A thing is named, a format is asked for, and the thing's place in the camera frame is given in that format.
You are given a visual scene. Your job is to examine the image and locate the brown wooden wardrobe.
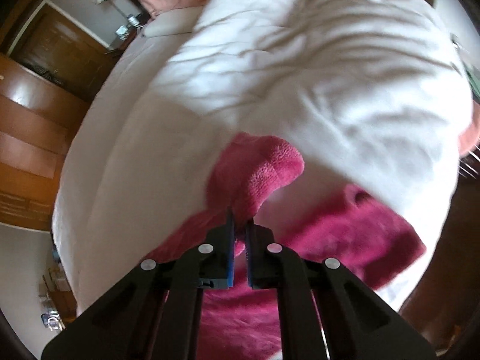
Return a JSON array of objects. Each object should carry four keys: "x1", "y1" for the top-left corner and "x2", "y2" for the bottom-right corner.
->
[{"x1": 0, "y1": 0, "x2": 113, "y2": 232}]

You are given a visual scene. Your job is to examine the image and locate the cluttered wooden side table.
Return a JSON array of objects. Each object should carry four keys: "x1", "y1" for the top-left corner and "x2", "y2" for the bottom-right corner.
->
[{"x1": 38, "y1": 245, "x2": 77, "y2": 333}]

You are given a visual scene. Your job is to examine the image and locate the white pillow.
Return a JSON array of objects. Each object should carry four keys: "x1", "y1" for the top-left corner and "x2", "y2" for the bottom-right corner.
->
[{"x1": 142, "y1": 7, "x2": 203, "y2": 38}]

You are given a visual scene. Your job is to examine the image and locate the white bed duvet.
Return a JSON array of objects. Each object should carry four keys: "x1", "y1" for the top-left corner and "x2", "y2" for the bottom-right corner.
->
[{"x1": 52, "y1": 0, "x2": 473, "y2": 311}]

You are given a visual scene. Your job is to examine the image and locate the pink fleece pants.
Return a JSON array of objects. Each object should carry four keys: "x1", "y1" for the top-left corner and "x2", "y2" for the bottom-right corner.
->
[{"x1": 144, "y1": 131, "x2": 428, "y2": 360}]

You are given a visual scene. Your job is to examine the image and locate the dark wooden nightstand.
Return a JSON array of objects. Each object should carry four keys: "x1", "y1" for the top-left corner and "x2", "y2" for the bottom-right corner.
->
[{"x1": 109, "y1": 13, "x2": 150, "y2": 52}]

